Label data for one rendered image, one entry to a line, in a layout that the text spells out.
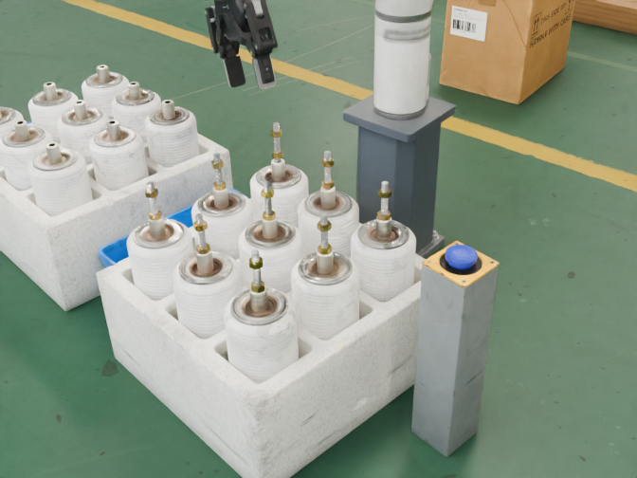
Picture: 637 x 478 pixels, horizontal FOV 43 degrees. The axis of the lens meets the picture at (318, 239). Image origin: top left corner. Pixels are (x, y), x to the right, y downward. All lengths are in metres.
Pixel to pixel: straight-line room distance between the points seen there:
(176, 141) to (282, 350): 0.60
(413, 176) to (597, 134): 0.76
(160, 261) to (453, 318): 0.43
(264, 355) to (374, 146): 0.51
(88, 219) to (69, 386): 0.29
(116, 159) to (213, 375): 0.53
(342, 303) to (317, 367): 0.10
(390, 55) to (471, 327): 0.51
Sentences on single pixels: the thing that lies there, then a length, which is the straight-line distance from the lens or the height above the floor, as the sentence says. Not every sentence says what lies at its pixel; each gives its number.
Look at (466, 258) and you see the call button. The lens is 1.02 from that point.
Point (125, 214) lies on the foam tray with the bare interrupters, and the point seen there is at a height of 0.14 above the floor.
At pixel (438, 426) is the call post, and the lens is 1.19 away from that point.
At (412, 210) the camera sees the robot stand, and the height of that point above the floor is 0.13.
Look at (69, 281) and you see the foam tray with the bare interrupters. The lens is 1.49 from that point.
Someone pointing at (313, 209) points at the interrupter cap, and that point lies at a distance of 1.24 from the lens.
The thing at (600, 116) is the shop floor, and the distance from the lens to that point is 2.18.
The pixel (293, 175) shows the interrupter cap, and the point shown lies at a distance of 1.33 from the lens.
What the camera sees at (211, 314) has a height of 0.21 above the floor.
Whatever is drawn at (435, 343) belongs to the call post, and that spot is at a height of 0.20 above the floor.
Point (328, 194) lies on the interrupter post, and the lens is 1.24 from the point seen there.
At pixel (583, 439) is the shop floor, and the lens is 1.28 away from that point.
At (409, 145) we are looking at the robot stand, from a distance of 1.40.
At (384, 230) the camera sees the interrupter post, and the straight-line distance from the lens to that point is 1.17.
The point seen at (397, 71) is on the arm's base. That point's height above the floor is 0.39.
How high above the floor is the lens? 0.93
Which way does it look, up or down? 35 degrees down
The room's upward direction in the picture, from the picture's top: 1 degrees counter-clockwise
